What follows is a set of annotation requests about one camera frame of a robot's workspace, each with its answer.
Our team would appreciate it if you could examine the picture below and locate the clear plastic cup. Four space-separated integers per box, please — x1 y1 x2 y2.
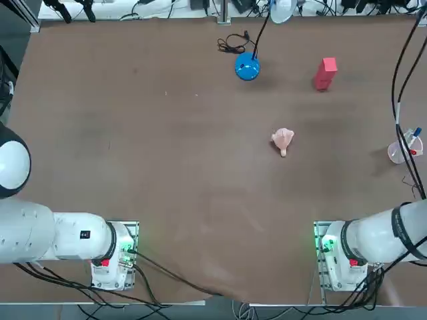
386 131 424 165

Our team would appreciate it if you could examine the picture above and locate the blue desk lamp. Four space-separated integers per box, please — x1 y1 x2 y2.
234 0 297 82

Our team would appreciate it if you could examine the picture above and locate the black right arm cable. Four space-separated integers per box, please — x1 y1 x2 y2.
392 8 427 201

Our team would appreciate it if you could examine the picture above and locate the black tripod leg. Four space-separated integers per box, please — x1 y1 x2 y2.
43 0 73 24
78 0 97 23

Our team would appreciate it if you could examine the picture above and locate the aluminium camera post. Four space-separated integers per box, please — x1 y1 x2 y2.
217 0 232 25

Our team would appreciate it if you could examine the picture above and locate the black power adapter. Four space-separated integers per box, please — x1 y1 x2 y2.
232 0 258 15

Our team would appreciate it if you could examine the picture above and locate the blue capped marker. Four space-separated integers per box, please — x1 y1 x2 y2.
404 127 422 143

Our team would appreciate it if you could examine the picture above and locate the black lamp power cable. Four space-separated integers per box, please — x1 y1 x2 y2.
217 30 258 55

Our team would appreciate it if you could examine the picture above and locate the black base power cable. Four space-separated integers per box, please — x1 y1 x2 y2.
131 248 223 297

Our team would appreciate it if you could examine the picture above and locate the pink plush toy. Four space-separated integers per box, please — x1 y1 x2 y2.
270 127 296 159

